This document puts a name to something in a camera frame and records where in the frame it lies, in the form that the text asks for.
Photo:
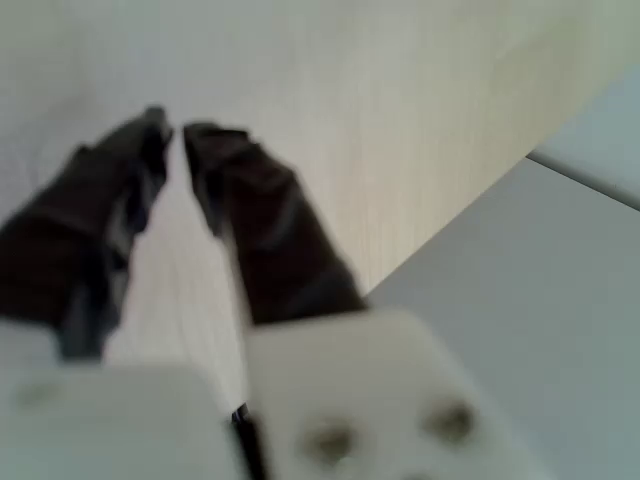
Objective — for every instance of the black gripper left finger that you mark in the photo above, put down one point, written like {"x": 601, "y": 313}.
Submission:
{"x": 75, "y": 235}

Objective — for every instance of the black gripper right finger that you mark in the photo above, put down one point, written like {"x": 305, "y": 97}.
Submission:
{"x": 270, "y": 235}

